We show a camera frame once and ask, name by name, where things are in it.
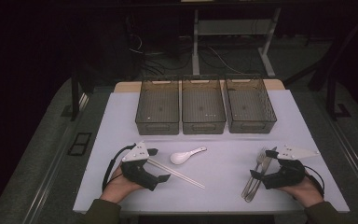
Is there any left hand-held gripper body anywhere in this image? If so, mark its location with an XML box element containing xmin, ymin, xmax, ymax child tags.
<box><xmin>119</xmin><ymin>141</ymin><xmax>161</xmax><ymax>191</ymax></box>

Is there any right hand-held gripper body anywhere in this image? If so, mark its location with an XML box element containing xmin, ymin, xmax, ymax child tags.
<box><xmin>261</xmin><ymin>145</ymin><xmax>321</xmax><ymax>190</ymax></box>

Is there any white ceramic spoon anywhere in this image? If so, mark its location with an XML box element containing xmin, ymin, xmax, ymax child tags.
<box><xmin>170</xmin><ymin>146</ymin><xmax>208</xmax><ymax>166</ymax></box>

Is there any smoky clear plastic bin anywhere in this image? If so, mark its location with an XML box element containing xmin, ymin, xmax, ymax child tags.
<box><xmin>181</xmin><ymin>78</ymin><xmax>227</xmax><ymax>135</ymax></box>
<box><xmin>134</xmin><ymin>79</ymin><xmax>181</xmax><ymax>136</ymax></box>
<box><xmin>224</xmin><ymin>77</ymin><xmax>278</xmax><ymax>134</ymax></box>

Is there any person's left hand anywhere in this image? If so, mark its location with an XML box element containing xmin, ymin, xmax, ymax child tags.
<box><xmin>100</xmin><ymin>164</ymin><xmax>145</xmax><ymax>203</ymax></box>

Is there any person's right hand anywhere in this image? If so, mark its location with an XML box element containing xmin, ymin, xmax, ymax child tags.
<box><xmin>276</xmin><ymin>175</ymin><xmax>324</xmax><ymax>208</ymax></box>

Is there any black metal stand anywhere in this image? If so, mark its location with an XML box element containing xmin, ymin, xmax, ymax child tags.
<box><xmin>70</xmin><ymin>66</ymin><xmax>86</xmax><ymax>122</ymax></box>
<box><xmin>325</xmin><ymin>74</ymin><xmax>352</xmax><ymax>121</ymax></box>

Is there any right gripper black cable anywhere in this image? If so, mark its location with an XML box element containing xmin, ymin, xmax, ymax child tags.
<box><xmin>302</xmin><ymin>164</ymin><xmax>326</xmax><ymax>199</ymax></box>

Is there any tangle of floor cables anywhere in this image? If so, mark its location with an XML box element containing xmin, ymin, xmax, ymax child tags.
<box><xmin>124</xmin><ymin>15</ymin><xmax>246</xmax><ymax>77</ymax></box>

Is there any white metal desk frame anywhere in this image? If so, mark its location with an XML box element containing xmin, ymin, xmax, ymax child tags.
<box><xmin>191</xmin><ymin>7</ymin><xmax>282</xmax><ymax>78</ymax></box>

